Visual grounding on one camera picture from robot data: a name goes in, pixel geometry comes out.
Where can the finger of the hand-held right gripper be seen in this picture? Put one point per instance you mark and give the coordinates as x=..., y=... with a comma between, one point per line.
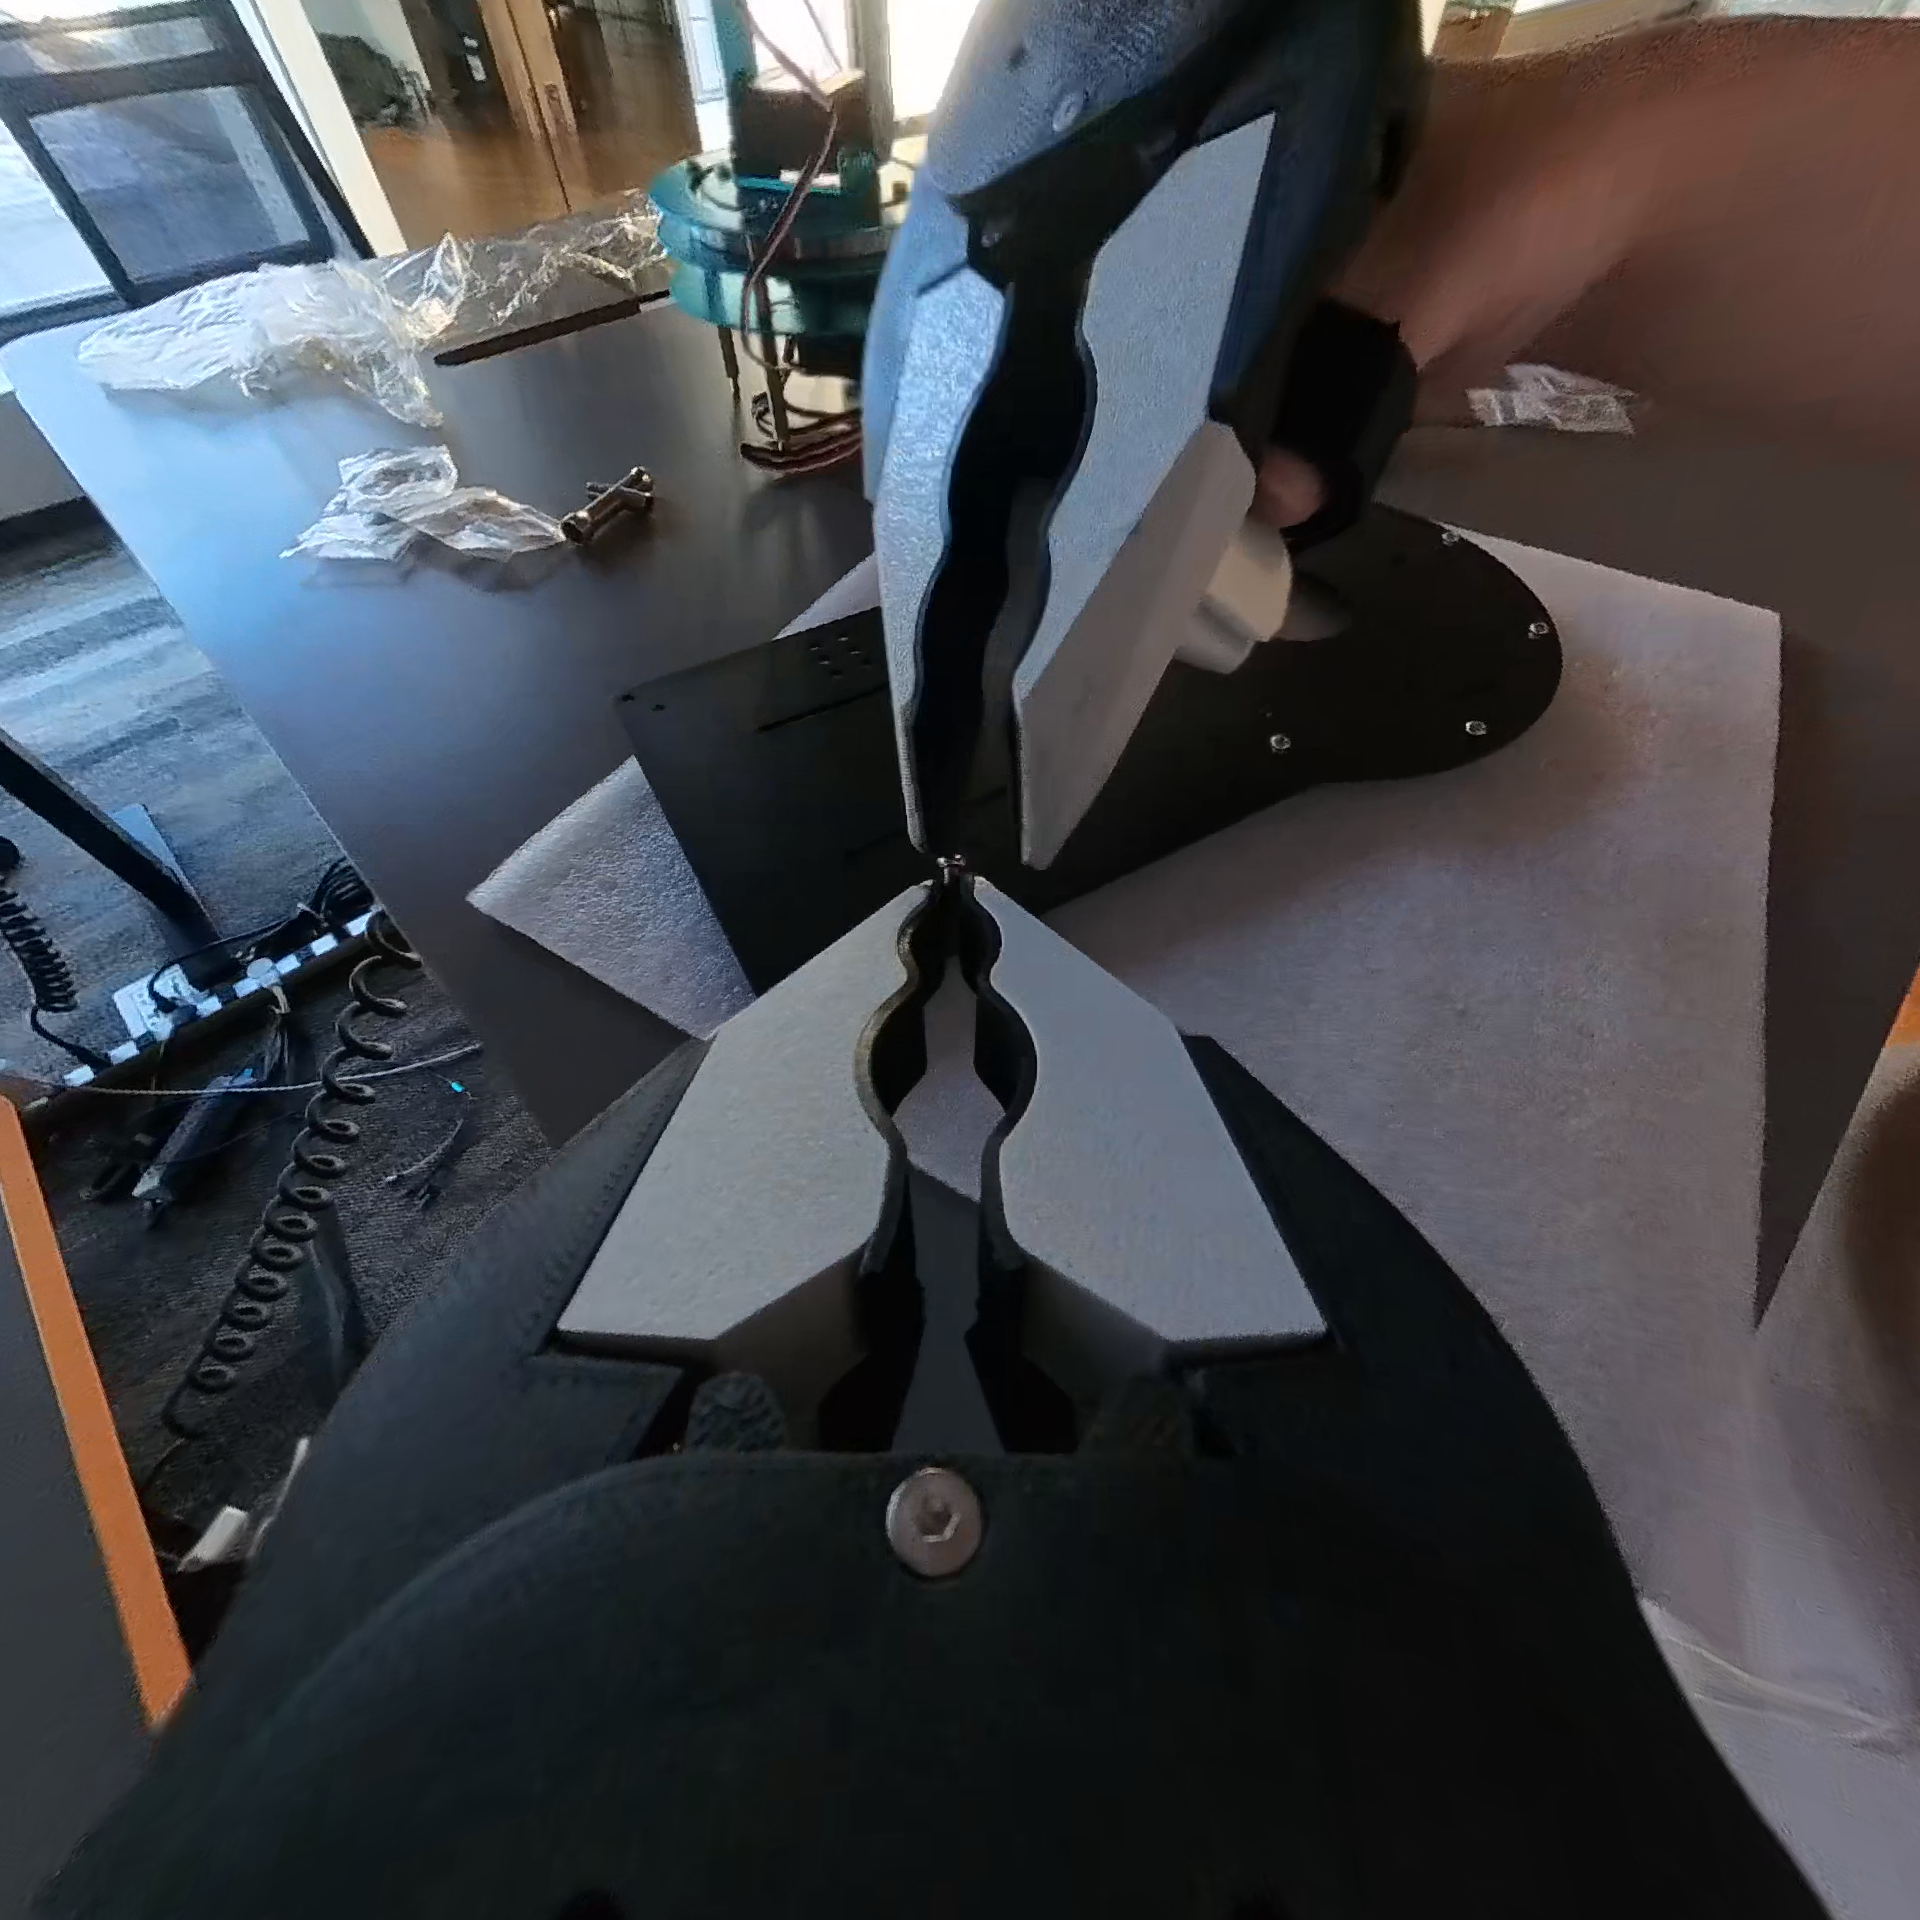
x=915, y=450
x=1154, y=375

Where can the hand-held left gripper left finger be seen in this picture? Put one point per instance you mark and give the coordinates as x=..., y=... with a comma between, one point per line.
x=735, y=1201

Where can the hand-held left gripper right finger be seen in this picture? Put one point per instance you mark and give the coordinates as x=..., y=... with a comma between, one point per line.
x=1140, y=1201

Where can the black metal base plate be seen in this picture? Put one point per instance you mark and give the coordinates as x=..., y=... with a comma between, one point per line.
x=1319, y=705

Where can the teal toy robot arm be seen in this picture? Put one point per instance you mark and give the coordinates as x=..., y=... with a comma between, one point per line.
x=720, y=210

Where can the person's right forearm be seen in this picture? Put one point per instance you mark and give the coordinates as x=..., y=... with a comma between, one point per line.
x=1829, y=194

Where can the dark grey desk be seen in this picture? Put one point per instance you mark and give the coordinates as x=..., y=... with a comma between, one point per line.
x=374, y=675

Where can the dark desk with orange edge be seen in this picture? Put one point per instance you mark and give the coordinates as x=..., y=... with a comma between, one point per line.
x=60, y=1500

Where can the person's right hand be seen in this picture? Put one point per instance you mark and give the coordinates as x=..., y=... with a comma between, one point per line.
x=1530, y=226

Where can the small metal standoff part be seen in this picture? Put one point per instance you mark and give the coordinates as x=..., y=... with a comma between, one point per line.
x=607, y=511

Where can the white foam sheet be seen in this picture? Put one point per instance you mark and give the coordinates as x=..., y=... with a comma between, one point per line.
x=1426, y=976

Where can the single clear screw packet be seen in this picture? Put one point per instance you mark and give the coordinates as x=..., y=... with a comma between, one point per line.
x=1552, y=402

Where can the small crumpled clear plastic bag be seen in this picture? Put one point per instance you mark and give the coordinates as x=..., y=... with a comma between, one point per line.
x=405, y=511

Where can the power strip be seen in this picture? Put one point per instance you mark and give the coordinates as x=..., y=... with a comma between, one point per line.
x=225, y=997

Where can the large crumpled clear plastic bag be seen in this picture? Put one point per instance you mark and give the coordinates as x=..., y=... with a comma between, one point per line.
x=254, y=322

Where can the window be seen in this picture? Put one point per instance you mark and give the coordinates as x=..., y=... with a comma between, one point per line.
x=165, y=181

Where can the person's white shirt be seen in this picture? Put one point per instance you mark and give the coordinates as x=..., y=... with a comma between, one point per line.
x=1844, y=1651

